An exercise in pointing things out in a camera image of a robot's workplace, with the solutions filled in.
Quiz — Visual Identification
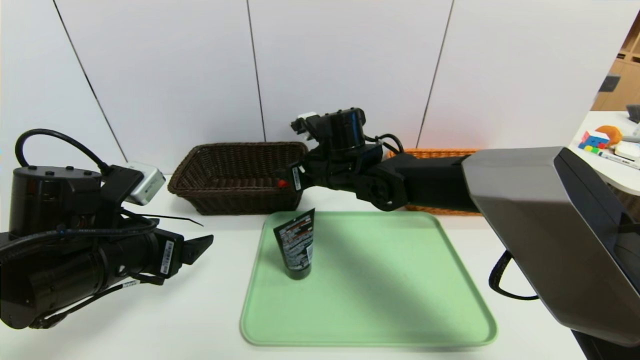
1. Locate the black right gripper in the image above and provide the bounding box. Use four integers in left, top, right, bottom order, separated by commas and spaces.
275, 161, 325, 193

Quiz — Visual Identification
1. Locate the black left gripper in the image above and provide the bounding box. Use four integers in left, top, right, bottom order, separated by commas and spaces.
117, 228, 214, 279

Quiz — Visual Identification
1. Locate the black cosmetic tube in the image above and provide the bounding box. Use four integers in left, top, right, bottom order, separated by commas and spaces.
272, 208, 316, 280

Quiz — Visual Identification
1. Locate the dark brown wicker basket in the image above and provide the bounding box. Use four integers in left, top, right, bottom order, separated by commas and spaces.
167, 142, 310, 216

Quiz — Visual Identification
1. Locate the orange wicker basket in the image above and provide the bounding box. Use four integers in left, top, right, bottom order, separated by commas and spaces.
387, 148, 483, 216

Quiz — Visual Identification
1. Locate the light green plastic tray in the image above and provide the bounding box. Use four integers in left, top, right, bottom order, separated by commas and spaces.
239, 210, 498, 347

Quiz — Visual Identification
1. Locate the colourful cube toy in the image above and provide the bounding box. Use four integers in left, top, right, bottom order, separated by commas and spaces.
580, 130, 611, 154

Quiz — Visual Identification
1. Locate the orange plush toy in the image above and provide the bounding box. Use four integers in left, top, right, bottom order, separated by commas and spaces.
595, 125, 623, 147

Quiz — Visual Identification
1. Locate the white marker pen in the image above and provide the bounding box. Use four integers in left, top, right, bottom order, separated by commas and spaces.
598, 151, 640, 171

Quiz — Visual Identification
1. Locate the white side table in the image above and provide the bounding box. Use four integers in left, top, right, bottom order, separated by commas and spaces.
570, 111, 640, 197

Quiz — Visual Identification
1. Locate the small white box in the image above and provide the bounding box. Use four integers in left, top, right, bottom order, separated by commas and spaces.
614, 141, 640, 161

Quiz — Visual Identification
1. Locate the wooden shelf unit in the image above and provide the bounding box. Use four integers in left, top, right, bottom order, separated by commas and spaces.
590, 10, 640, 112

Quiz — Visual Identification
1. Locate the thin black cable tie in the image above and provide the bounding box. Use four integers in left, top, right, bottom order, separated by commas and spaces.
122, 212, 204, 227

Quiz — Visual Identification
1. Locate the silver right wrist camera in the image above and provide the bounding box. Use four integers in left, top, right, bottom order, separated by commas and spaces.
291, 112, 323, 138

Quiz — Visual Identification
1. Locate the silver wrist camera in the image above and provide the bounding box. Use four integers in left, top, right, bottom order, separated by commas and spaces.
291, 112, 323, 138
125, 161, 166, 206

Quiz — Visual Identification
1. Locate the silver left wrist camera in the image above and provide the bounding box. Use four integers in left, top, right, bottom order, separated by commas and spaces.
125, 161, 166, 206

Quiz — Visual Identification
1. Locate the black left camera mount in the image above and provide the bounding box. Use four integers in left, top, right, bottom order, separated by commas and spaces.
100, 165, 146, 213

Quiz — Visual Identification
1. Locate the thin black tagged cable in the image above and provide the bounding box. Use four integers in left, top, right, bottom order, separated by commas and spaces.
30, 279, 143, 330

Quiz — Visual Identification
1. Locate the thick black left camera cable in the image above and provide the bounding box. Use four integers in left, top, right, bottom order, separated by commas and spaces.
15, 128, 111, 176

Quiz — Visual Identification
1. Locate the thick black elbow cable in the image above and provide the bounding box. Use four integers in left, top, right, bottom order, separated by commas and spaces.
488, 250, 540, 301

